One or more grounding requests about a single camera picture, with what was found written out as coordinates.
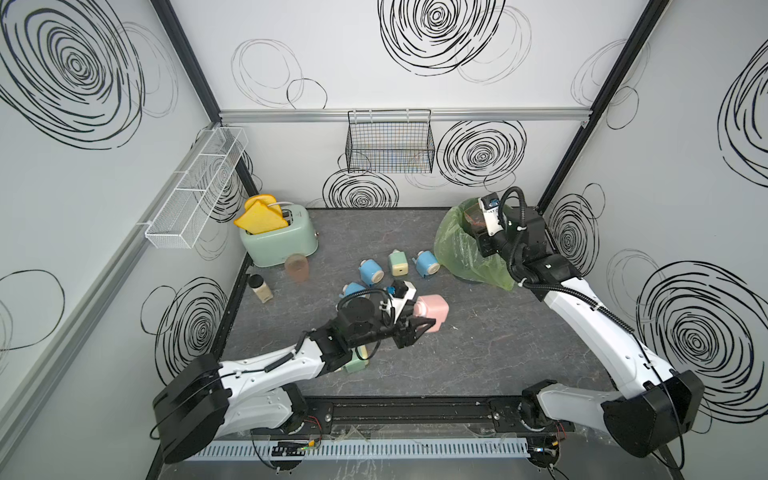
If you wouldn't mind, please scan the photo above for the blue sharpener right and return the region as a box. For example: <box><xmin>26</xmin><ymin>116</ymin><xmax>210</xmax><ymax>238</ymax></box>
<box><xmin>413</xmin><ymin>250</ymin><xmax>441</xmax><ymax>278</ymax></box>

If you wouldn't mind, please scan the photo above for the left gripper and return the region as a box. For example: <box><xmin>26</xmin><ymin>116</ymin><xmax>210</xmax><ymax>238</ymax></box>
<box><xmin>345</xmin><ymin>299</ymin><xmax>431</xmax><ymax>350</ymax></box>

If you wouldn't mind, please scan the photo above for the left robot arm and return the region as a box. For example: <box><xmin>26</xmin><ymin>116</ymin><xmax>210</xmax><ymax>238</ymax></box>
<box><xmin>152</xmin><ymin>289</ymin><xmax>437</xmax><ymax>464</ymax></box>

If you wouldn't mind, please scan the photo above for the green cream pencil sharpener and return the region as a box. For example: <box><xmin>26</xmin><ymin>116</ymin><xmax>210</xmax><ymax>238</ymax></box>
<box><xmin>343</xmin><ymin>354</ymin><xmax>369</xmax><ymax>374</ymax></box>

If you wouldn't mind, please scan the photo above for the pink pencil sharpener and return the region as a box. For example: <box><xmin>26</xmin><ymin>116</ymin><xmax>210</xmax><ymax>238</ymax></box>
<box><xmin>414</xmin><ymin>294</ymin><xmax>450</xmax><ymax>333</ymax></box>

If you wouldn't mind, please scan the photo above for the bin with green bag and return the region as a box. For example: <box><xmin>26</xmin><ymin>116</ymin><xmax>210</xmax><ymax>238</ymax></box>
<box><xmin>433</xmin><ymin>197</ymin><xmax>517</xmax><ymax>291</ymax></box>

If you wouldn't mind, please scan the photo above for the white mesh wall shelf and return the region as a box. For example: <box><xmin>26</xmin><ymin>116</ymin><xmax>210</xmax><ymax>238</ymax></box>
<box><xmin>145</xmin><ymin>126</ymin><xmax>248</xmax><ymax>249</ymax></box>

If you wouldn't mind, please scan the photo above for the grey slotted cable duct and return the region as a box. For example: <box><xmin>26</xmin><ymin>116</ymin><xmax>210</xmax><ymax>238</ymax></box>
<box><xmin>190</xmin><ymin>438</ymin><xmax>530</xmax><ymax>462</ymax></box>

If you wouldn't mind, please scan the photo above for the clear pink shavings tray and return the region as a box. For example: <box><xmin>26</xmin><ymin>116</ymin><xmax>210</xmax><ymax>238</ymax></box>
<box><xmin>463</xmin><ymin>199</ymin><xmax>486</xmax><ymax>234</ymax></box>

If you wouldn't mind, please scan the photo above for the small black-capped bottle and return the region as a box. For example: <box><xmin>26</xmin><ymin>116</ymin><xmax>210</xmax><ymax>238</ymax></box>
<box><xmin>247</xmin><ymin>274</ymin><xmax>273</xmax><ymax>303</ymax></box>

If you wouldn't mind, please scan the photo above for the mint green toaster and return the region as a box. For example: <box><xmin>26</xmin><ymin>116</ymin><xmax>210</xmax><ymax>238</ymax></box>
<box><xmin>240</xmin><ymin>204</ymin><xmax>319</xmax><ymax>268</ymax></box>

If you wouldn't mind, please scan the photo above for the blue sharpener front left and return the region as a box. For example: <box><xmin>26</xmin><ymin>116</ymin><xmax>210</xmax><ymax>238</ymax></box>
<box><xmin>340</xmin><ymin>282</ymin><xmax>369</xmax><ymax>298</ymax></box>

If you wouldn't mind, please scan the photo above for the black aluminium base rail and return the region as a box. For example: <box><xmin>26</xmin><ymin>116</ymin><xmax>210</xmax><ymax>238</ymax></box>
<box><xmin>167</xmin><ymin>394</ymin><xmax>652</xmax><ymax>436</ymax></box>

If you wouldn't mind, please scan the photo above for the blue sharpener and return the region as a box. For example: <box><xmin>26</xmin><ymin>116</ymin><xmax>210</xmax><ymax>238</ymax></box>
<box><xmin>340</xmin><ymin>282</ymin><xmax>369</xmax><ymax>298</ymax></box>
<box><xmin>413</xmin><ymin>250</ymin><xmax>441</xmax><ymax>278</ymax></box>
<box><xmin>358</xmin><ymin>259</ymin><xmax>384</xmax><ymax>287</ymax></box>

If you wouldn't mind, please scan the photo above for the yellow green pencil sharpener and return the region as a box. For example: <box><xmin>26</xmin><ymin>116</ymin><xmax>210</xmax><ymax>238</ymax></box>
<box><xmin>388</xmin><ymin>249</ymin><xmax>409</xmax><ymax>277</ymax></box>

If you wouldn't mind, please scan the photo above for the black wire basket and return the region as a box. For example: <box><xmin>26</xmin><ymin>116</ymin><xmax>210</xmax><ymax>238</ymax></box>
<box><xmin>343</xmin><ymin>109</ymin><xmax>436</xmax><ymax>174</ymax></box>

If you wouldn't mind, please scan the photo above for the blue sharpener middle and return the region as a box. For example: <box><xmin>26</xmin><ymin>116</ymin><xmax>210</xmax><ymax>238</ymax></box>
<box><xmin>358</xmin><ymin>259</ymin><xmax>384</xmax><ymax>287</ymax></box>

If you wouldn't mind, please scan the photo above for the yellow toy toast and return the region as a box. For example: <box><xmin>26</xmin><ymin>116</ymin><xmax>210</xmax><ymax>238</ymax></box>
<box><xmin>234</xmin><ymin>194</ymin><xmax>289</xmax><ymax>235</ymax></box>

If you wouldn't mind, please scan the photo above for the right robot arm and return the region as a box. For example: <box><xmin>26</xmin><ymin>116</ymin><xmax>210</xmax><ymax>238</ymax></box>
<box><xmin>473</xmin><ymin>208</ymin><xmax>704</xmax><ymax>458</ymax></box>

